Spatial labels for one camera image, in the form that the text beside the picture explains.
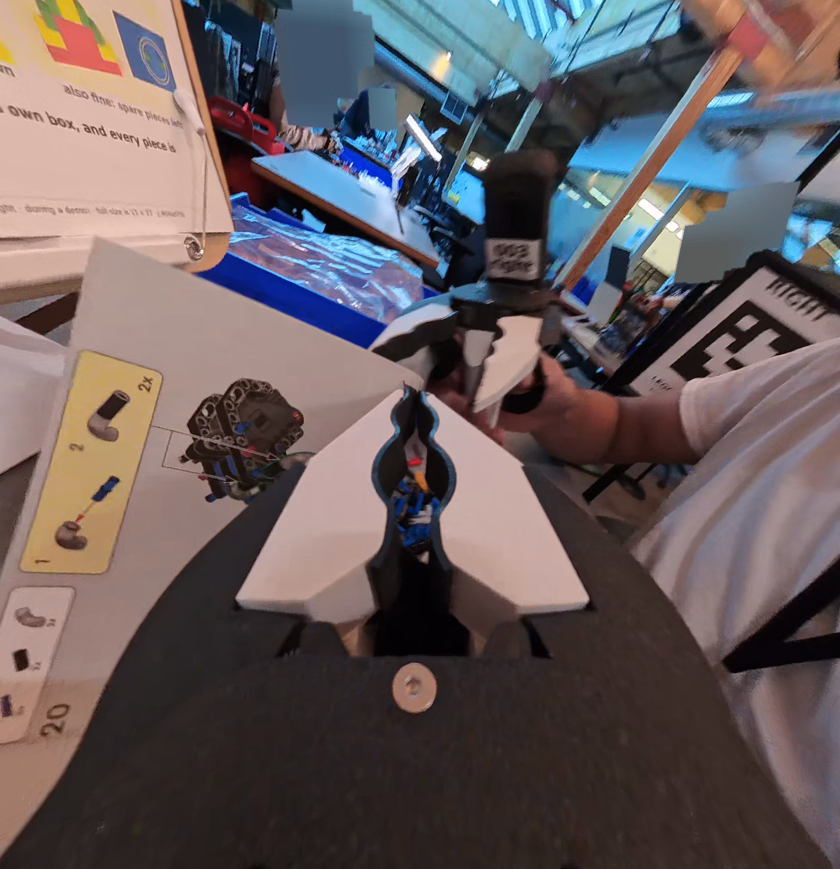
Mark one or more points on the lego instruction booklet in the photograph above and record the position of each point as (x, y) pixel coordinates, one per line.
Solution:
(189, 339)

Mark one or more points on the wooden office desk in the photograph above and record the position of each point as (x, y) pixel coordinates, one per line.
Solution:
(345, 190)

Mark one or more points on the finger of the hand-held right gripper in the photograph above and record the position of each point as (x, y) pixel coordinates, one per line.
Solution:
(515, 353)
(413, 326)

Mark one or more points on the instruction sheet on wooden stand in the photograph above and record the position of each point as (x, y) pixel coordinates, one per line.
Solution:
(26, 292)

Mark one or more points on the pile of lego beams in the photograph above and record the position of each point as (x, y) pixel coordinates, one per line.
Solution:
(413, 509)

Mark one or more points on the person's right hand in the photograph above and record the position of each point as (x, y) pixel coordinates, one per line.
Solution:
(569, 421)

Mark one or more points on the red plastic carrier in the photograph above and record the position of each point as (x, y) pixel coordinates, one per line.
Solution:
(247, 125)

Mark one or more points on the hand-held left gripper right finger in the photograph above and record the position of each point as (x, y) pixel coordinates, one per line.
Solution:
(515, 543)

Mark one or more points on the blue bin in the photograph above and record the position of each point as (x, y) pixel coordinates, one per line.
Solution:
(325, 271)

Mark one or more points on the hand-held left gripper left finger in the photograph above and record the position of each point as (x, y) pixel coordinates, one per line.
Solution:
(311, 543)

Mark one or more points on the black white marker poster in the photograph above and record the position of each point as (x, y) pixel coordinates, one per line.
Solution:
(732, 332)

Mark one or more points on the white sheet clip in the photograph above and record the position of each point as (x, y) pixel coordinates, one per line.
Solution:
(189, 108)

